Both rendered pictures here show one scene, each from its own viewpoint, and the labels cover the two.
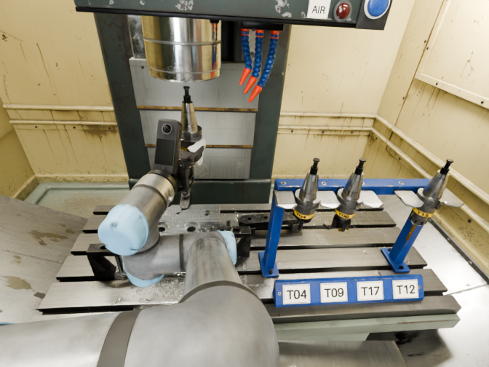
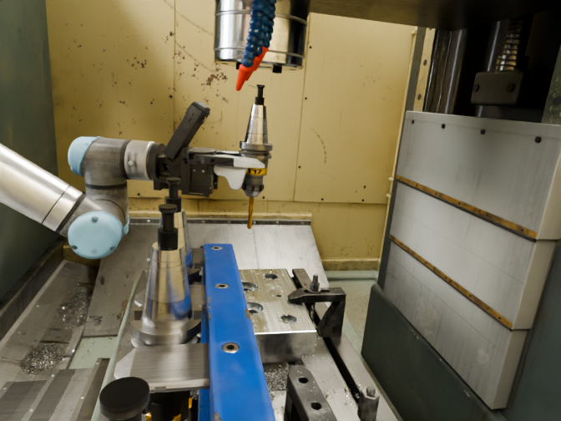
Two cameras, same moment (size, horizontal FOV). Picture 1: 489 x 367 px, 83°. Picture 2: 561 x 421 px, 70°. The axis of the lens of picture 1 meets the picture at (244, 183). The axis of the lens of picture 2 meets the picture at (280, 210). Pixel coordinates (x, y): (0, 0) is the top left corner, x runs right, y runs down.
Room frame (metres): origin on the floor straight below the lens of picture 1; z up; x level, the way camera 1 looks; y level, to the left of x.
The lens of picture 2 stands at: (0.62, -0.60, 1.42)
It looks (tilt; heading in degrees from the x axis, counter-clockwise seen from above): 16 degrees down; 84
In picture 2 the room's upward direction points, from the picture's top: 5 degrees clockwise
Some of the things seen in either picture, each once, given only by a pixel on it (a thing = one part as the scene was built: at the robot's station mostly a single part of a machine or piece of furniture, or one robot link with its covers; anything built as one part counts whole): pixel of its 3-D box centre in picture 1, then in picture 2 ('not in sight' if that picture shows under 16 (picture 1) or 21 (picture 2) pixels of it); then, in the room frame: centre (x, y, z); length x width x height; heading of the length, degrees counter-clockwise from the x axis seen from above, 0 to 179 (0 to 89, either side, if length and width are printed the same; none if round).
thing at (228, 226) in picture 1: (230, 237); not in sight; (0.63, 0.03, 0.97); 0.13 x 0.03 x 0.15; 97
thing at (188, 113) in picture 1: (188, 115); (257, 124); (0.64, 0.15, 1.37); 0.04 x 0.04 x 0.07
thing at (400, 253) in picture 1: (411, 229); not in sight; (0.65, -0.53, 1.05); 0.10 x 0.05 x 0.30; 7
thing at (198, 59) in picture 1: (183, 44); (260, 29); (0.64, 0.15, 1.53); 0.16 x 0.16 x 0.12
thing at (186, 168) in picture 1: (170, 175); (186, 168); (0.52, 0.17, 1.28); 0.12 x 0.08 x 0.09; 172
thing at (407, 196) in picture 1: (410, 199); not in sight; (0.58, -0.43, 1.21); 0.07 x 0.05 x 0.01; 7
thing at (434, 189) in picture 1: (437, 183); not in sight; (0.59, -0.49, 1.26); 0.04 x 0.04 x 0.07
